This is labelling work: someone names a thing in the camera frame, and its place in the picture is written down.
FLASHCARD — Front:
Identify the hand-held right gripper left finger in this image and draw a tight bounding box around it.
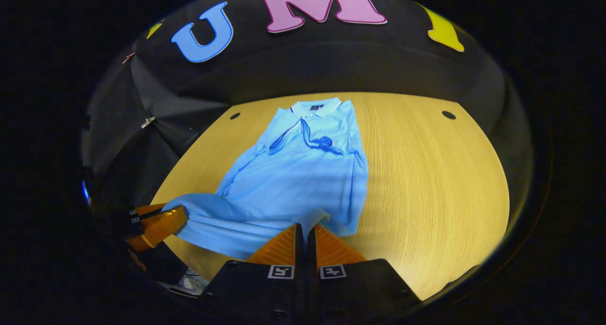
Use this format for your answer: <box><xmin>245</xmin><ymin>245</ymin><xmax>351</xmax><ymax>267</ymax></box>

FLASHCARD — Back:
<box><xmin>203</xmin><ymin>223</ymin><xmax>306</xmax><ymax>318</ymax></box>

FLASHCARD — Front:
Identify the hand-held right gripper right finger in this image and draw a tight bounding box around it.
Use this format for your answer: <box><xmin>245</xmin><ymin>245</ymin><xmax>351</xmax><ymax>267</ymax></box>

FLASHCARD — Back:
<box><xmin>307</xmin><ymin>223</ymin><xmax>422</xmax><ymax>320</ymax></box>

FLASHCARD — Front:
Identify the light blue T-shirt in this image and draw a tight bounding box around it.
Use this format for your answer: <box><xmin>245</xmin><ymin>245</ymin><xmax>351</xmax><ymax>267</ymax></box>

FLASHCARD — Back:
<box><xmin>161</xmin><ymin>97</ymin><xmax>370</xmax><ymax>261</ymax></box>

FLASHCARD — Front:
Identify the white mesh shoe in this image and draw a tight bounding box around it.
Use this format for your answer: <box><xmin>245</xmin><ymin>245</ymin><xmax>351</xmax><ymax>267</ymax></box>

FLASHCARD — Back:
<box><xmin>159</xmin><ymin>267</ymin><xmax>210</xmax><ymax>296</ymax></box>

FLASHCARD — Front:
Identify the black backdrop cloth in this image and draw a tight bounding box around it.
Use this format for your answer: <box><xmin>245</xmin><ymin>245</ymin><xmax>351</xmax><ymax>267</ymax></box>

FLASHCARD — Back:
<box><xmin>80</xmin><ymin>0</ymin><xmax>533</xmax><ymax>212</ymax></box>

